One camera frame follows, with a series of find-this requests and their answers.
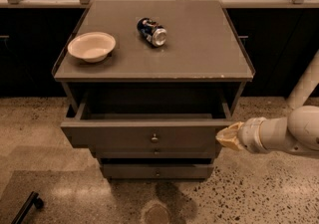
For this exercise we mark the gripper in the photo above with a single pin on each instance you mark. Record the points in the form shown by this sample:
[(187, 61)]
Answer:
[(249, 134)]

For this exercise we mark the grey top drawer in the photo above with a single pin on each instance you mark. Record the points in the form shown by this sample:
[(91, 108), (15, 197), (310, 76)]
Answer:
[(137, 130)]

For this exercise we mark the grey drawer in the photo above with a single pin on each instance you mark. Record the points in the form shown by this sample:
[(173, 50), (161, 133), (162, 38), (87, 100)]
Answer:
[(157, 171), (137, 130), (207, 151)]

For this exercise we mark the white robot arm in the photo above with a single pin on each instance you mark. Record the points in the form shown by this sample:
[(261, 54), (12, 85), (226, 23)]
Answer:
[(295, 134)]

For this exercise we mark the grey drawer cabinet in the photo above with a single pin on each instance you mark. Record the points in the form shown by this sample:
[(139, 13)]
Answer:
[(201, 46)]

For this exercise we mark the grey bottom drawer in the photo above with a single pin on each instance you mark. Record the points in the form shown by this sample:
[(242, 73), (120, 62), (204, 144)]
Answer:
[(157, 171)]

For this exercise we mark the grey middle drawer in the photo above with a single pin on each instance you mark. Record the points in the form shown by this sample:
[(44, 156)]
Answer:
[(207, 151)]

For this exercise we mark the blue soda can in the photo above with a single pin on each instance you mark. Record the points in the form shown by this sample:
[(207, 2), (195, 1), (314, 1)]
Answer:
[(152, 31)]

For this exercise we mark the white bowl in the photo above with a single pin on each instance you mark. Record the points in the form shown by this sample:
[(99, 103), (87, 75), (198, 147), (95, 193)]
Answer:
[(92, 47)]

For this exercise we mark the black wheeled base leg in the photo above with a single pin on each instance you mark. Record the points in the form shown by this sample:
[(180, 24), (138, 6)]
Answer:
[(32, 200)]

